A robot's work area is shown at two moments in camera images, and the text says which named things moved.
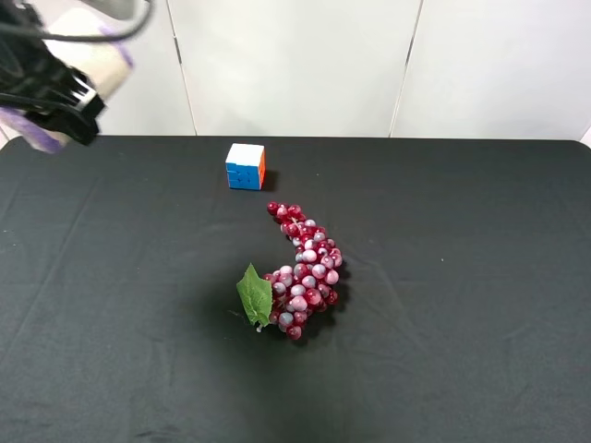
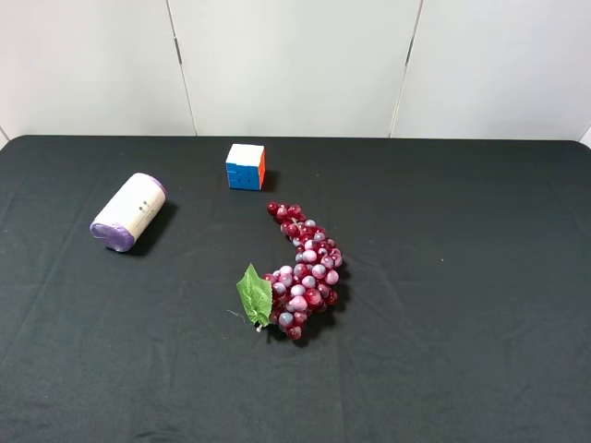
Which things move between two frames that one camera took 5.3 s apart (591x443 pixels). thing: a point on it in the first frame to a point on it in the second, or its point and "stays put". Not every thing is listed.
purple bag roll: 103,63 to 128,212
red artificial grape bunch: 292,294 stays put
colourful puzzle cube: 246,166 stays put
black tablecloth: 464,314 stays put
